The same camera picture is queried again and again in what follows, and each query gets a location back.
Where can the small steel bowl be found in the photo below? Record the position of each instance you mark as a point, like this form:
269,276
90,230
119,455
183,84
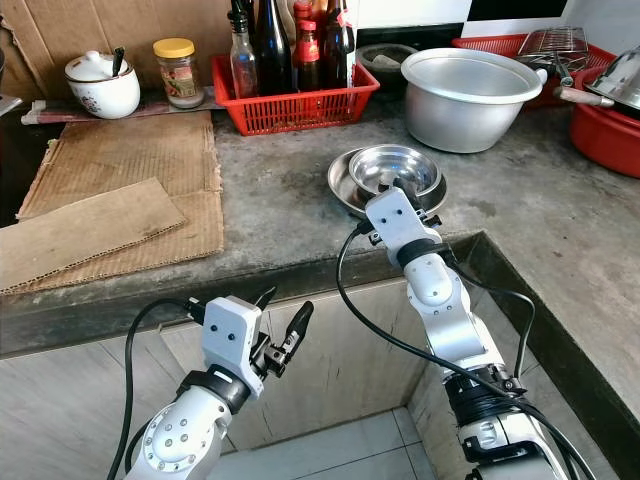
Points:
390,165

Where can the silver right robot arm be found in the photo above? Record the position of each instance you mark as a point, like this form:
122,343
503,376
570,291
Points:
455,330

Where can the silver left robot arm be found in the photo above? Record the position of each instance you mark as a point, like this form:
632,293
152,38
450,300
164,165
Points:
185,440

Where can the large aluminium pot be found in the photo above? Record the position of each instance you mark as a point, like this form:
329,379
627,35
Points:
465,115

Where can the grey bowl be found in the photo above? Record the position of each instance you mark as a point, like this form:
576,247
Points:
382,60

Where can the red plastic basket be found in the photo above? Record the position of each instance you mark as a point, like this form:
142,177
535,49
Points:
290,110

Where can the red label sauce bottle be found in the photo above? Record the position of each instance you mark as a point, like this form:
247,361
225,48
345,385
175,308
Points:
307,55

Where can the flat red plastic tray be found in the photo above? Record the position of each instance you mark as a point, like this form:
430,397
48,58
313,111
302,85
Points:
485,43

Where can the narrow cardboard strip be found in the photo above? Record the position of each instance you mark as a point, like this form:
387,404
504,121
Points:
90,235

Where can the dark glass bottle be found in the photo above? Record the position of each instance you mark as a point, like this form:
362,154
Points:
272,45

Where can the flat corrugated cardboard sheet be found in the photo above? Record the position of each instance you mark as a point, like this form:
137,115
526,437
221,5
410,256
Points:
130,150

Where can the clear glass bottle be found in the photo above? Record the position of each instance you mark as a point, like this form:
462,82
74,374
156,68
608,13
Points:
242,60

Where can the red plastic basin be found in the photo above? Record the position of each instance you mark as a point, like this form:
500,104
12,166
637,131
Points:
610,140

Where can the yellow lid glass jar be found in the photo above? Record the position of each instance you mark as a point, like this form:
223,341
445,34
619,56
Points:
179,78

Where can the shiny steel lid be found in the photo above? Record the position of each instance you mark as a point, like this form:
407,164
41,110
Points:
622,85

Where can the white ceramic lidded pot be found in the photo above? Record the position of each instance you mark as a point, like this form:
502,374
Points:
102,90

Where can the wooden plank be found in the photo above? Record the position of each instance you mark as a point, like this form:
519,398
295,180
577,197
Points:
50,110

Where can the upright brown cardboard sheet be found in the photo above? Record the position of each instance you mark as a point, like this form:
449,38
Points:
100,25

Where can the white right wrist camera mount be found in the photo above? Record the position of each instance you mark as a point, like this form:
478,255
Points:
400,222

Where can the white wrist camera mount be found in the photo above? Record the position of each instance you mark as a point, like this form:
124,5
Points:
232,335
400,222

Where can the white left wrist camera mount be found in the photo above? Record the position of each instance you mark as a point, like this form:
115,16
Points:
232,335

